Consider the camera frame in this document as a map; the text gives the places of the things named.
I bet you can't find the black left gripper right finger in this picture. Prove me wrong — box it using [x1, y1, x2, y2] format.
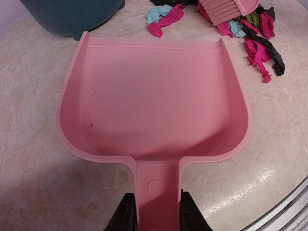
[180, 189, 213, 231]

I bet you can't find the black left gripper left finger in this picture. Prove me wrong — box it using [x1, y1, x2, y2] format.
[104, 193, 137, 231]

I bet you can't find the pink plastic dustpan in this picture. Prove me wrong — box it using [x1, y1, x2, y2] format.
[56, 32, 252, 231]

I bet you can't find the pink hand brush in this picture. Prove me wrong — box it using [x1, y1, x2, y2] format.
[199, 0, 260, 26]

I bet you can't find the magenta paper scrap strip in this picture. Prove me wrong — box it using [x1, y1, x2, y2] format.
[148, 4, 185, 38]

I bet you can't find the front mixed scrap pile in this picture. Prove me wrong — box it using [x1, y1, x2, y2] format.
[197, 4, 286, 84]

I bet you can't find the teal plastic waste bin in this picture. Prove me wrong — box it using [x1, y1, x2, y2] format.
[21, 0, 125, 41]

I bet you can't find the light blue paper scrap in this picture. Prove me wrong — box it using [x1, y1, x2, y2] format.
[146, 4, 173, 26]

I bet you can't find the mixed dark scrap pile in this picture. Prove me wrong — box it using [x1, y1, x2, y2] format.
[150, 0, 199, 7]

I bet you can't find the aluminium front rail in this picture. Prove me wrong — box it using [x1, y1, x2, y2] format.
[243, 178, 308, 231]

